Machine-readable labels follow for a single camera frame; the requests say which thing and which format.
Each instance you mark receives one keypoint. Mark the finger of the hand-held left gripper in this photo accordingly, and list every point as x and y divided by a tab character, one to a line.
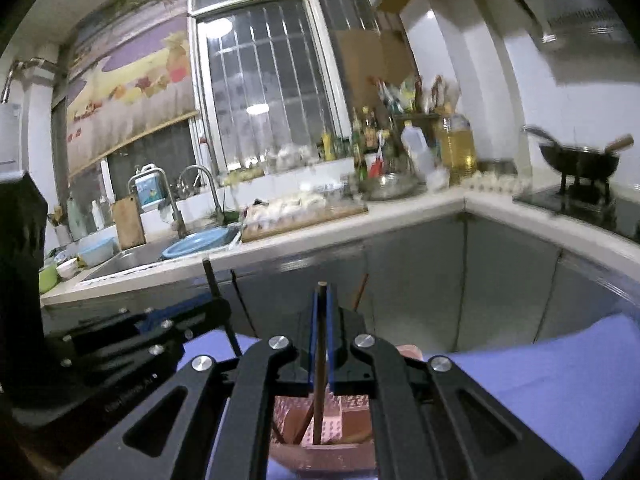
125	355
180	312

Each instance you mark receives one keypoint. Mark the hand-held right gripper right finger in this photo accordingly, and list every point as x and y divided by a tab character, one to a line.
331	360

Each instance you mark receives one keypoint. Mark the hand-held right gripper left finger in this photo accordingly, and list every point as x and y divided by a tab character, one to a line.
315	345

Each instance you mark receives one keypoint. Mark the single light wooden chopstick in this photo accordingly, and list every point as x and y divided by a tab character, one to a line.
320	310

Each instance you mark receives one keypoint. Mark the single dark chopstick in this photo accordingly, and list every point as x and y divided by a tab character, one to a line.
212	280

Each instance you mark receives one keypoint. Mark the pink perforated plastic basket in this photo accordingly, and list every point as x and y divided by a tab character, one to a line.
330	455

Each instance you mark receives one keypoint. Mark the green bowl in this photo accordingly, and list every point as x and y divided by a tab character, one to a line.
47	280

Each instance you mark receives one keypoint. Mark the white bowl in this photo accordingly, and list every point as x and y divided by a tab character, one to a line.
67	269

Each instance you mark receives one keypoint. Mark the blue plastic basin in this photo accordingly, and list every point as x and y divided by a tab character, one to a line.
195	246

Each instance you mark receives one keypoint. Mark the steel kitchen sink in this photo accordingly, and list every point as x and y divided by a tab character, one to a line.
125	262

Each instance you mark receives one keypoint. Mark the pale green bottle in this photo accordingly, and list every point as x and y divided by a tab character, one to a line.
76	217

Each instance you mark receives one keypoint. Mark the light blue plastic tub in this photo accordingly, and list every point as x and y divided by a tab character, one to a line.
97	251

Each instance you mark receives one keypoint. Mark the white bottle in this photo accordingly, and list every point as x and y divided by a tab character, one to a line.
97	216

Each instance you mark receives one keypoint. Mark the small wooden cutting board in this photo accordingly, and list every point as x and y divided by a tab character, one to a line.
129	222

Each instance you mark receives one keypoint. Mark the green leafy vegetable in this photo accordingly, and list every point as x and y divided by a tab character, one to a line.
227	217

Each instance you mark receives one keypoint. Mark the angular chrome faucet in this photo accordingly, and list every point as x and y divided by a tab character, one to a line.
170	205

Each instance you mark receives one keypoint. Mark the flat wooden board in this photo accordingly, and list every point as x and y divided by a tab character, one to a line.
310	224

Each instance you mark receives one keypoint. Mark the curved chrome faucet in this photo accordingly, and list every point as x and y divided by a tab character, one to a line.
212	190

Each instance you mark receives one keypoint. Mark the white water filter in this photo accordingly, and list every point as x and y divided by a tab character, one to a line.
149	187

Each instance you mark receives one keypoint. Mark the clear egg tray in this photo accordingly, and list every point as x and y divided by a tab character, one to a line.
295	207

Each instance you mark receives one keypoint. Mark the shallow metal bowl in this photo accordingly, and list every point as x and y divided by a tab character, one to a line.
392	187

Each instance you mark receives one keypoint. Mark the blue printed tablecloth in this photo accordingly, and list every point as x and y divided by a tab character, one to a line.
525	390

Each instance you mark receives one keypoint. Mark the fruit print roller blind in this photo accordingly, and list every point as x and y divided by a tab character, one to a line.
130	85

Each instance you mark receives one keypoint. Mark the row of condiment bottles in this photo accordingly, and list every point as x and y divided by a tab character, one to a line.
362	135

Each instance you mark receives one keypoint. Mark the white plastic jug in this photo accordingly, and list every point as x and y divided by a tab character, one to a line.
417	152

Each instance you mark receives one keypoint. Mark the large cooking oil bottle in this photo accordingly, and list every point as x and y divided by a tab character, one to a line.
456	150

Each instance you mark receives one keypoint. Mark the egg carton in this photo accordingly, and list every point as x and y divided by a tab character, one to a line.
492	181

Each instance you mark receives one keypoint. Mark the barred kitchen window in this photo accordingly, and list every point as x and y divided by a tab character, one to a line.
270	85

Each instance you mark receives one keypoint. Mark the bunch of seasoning packets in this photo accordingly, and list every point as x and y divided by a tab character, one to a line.
410	95

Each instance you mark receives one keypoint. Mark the brown cardboard sheet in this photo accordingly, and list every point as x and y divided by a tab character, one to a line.
372	65

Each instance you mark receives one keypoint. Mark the black gas stove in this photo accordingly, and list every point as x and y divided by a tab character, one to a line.
575	205

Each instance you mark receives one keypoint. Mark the steel range hood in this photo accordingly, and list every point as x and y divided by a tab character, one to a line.
580	10

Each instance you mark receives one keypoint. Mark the metal wall pipe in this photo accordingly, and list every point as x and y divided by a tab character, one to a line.
30	64

